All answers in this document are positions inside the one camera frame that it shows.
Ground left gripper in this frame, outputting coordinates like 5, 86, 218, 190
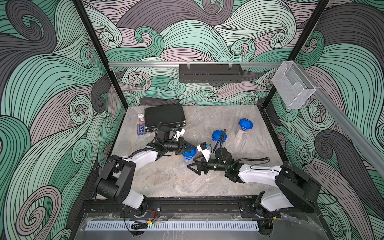
163, 139, 193, 157

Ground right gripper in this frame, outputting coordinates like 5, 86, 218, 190
188, 153, 228, 176

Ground toiletry jar blue lid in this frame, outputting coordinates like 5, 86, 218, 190
182, 148, 197, 165

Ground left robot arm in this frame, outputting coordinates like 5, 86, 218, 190
95, 138, 195, 212

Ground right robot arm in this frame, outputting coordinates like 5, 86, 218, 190
187, 148, 321, 213

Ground middle jar blue lid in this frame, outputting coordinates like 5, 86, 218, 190
212, 130, 223, 142

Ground black ribbed case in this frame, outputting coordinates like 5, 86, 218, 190
144, 104, 186, 133

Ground blue playing card box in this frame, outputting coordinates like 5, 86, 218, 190
137, 125, 146, 136

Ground white pink small bottle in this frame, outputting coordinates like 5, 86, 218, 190
138, 114, 145, 125

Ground far jar blue lid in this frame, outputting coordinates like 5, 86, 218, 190
236, 119, 254, 139

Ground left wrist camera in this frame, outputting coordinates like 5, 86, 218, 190
174, 128, 186, 141

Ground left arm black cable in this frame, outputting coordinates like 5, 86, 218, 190
119, 121, 169, 160

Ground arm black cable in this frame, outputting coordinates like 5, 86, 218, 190
119, 121, 169, 160
214, 128, 271, 164

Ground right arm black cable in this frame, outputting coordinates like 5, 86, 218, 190
214, 128, 271, 164

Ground black wall shelf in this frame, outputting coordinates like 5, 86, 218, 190
179, 65, 244, 84

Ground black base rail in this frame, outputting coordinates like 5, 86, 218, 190
78, 195, 301, 220

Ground aluminium wall rail back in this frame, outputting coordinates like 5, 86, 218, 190
108, 61, 282, 69

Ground aluminium wall rail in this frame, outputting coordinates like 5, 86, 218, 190
108, 61, 282, 69
297, 64, 384, 176

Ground clear acrylic wall holder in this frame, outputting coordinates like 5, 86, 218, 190
272, 61, 316, 110

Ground white perforated cable duct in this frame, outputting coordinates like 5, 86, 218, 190
85, 220, 259, 232

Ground aluminium wall rail right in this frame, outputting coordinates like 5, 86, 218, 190
297, 64, 384, 176

